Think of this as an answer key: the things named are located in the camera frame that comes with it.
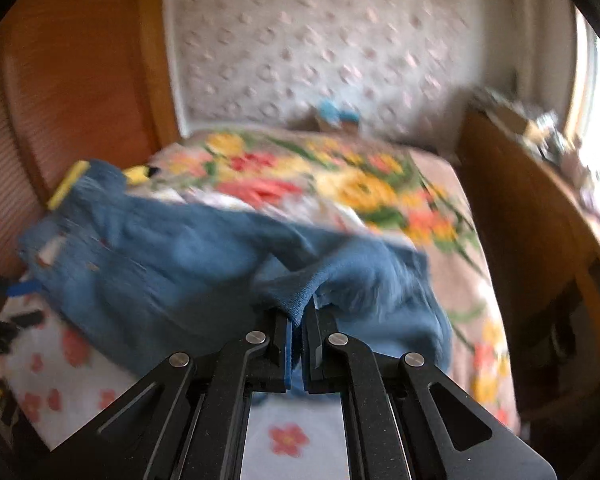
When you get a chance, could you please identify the pile of desk clutter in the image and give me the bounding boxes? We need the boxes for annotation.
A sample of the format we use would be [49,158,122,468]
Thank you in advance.
[472,87,600,221]

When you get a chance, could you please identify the small blue toy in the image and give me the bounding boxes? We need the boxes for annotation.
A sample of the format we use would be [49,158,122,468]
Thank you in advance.
[312,100,363,132]

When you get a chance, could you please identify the wooden headboard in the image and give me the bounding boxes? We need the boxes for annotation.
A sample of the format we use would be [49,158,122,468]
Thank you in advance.
[0,0,183,283]

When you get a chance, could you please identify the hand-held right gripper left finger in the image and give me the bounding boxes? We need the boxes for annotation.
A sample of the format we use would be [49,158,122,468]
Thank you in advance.
[45,306,293,480]

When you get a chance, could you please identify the white patterned curtain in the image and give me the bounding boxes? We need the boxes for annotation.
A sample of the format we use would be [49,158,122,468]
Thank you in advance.
[162,0,511,161]

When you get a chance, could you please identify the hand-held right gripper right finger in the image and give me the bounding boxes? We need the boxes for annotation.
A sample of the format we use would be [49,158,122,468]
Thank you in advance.
[300,295,557,480]

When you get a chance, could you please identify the blue denim pants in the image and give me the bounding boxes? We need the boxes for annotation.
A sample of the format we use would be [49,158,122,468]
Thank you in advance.
[17,159,453,396]

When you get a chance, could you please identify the wooden desk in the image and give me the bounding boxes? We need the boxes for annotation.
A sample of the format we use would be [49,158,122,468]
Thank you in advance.
[457,110,600,426]

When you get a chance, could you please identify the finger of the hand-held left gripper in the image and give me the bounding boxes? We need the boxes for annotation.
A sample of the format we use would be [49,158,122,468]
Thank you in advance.
[0,276,43,307]

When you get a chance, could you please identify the brown floral blanket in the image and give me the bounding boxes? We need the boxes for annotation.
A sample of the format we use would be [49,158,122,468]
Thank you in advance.
[150,127,523,436]

